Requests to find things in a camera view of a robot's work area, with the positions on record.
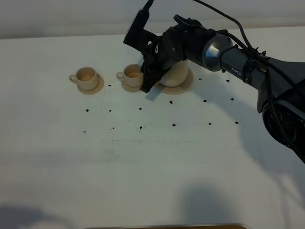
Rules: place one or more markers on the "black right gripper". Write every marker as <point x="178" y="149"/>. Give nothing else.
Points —
<point x="178" y="43"/>

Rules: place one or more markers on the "beige ceramic teapot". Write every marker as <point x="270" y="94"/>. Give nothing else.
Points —
<point x="176" y="75"/>

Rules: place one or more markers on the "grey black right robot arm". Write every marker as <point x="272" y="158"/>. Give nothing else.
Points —
<point x="280" y="85"/>

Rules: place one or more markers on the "beige teapot saucer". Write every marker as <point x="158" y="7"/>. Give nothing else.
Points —
<point x="185" y="86"/>

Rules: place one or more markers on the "beige middle teacup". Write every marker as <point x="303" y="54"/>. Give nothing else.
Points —
<point x="131" y="75"/>

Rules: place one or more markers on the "beige teacup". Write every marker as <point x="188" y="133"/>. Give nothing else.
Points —
<point x="86" y="78"/>
<point x="131" y="75"/>

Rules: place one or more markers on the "beige middle cup saucer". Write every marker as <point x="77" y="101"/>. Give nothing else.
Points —
<point x="129" y="88"/>

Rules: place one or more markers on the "beige cup saucer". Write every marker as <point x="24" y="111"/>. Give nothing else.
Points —
<point x="95" y="90"/>
<point x="129" y="88"/>

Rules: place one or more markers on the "beige left cup saucer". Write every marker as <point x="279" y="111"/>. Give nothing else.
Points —
<point x="95" y="90"/>

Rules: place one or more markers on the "beige left teacup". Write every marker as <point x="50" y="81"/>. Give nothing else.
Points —
<point x="86" y="78"/>

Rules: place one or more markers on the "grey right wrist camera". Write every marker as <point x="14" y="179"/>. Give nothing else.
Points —
<point x="137" y="37"/>

